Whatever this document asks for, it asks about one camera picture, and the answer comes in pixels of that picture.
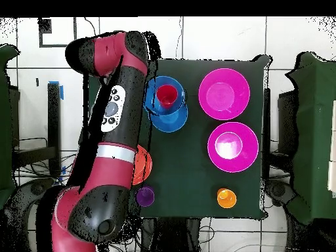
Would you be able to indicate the blue plastic bowl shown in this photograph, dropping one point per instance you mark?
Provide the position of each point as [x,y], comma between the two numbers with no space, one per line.
[173,123]
[151,99]

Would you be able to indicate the red plastic cup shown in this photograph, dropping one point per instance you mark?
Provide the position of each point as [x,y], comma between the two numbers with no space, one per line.
[167,94]

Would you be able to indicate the pink plastic bowl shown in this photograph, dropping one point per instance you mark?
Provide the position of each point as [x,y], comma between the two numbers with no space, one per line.
[224,94]
[244,157]

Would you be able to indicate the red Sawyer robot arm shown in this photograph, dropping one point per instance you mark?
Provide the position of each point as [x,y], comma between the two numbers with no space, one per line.
[115,162]

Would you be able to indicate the dark green table cloth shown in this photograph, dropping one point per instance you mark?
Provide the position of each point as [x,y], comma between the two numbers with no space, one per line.
[183,162]

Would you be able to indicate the red-orange plastic bowl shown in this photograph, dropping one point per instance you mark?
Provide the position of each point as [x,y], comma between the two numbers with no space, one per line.
[144,165]

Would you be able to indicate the purple plastic cup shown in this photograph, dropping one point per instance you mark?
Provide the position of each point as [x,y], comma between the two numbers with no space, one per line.
[145,197]

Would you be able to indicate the orange plastic cup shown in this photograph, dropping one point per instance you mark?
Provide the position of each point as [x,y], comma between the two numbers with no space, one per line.
[226,198]

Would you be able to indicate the black metal stand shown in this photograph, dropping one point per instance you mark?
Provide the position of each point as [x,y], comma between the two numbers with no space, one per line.
[53,118]
[266,131]

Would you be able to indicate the green-covered side table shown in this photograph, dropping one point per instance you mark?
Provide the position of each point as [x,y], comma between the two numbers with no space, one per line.
[315,131]
[5,118]

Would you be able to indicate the black tape square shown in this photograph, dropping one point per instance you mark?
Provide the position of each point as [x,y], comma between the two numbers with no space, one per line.
[44,36]

